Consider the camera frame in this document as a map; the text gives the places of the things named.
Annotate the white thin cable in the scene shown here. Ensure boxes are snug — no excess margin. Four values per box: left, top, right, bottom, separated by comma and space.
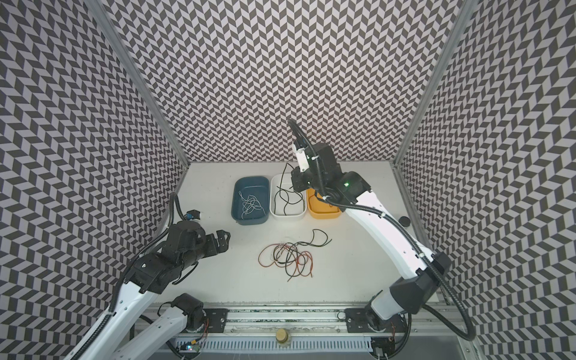
238, 190, 266, 220
240, 193, 266, 217

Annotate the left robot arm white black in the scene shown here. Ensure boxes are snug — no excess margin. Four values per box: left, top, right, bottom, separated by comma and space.
66, 193, 230, 359

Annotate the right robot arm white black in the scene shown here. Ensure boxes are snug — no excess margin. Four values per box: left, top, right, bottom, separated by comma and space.
287, 120, 476, 341

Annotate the yellow plastic bin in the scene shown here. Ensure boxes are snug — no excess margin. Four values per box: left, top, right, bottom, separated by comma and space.
307, 189, 341, 220

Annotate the white plastic bin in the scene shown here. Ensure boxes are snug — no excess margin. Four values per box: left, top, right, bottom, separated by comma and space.
269, 174, 308, 221

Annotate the dark teal plastic bin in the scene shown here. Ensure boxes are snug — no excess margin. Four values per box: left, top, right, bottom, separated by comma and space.
231, 176, 270, 226

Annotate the small jar right black lid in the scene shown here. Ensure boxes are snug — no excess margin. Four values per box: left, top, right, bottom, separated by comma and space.
399, 216, 411, 227

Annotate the small circuit board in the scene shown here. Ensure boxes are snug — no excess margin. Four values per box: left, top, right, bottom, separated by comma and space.
179, 341, 201, 353

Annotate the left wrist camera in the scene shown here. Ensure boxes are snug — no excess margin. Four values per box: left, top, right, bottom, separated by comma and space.
186, 209, 201, 220

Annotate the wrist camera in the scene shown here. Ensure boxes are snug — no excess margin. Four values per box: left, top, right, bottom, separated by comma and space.
186, 209, 201, 220
292, 143, 310, 173

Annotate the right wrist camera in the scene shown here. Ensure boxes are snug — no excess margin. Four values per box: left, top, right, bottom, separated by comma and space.
292, 143, 310, 173

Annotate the tangled pile black cable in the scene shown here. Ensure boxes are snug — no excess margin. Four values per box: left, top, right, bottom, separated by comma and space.
271, 229, 333, 282

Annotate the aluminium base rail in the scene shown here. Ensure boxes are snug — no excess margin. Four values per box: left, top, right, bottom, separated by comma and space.
105, 303, 478, 338

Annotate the brass knob on rail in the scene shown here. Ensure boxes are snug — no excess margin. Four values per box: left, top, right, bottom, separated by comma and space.
275, 328, 290, 345

